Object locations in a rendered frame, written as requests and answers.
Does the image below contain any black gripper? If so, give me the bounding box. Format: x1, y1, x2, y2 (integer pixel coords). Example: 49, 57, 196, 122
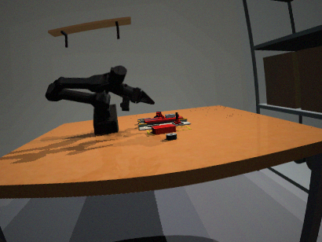
118, 83, 155, 105

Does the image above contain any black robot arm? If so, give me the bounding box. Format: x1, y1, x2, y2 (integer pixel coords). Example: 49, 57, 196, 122
45, 65, 131, 120

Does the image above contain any black toy wheel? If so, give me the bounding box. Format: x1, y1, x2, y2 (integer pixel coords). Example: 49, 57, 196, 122
166, 133, 177, 141

